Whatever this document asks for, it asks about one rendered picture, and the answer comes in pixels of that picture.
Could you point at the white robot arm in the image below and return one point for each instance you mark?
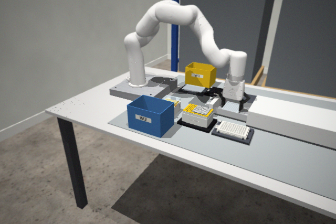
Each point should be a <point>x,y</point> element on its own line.
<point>173,13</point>

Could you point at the yellow open bin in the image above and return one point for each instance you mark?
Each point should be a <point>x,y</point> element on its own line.
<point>199,74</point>

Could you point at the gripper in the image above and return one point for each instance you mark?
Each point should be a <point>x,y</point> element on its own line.
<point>234,90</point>

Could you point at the blue open-top bin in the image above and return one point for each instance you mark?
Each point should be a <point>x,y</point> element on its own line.
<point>151,115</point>

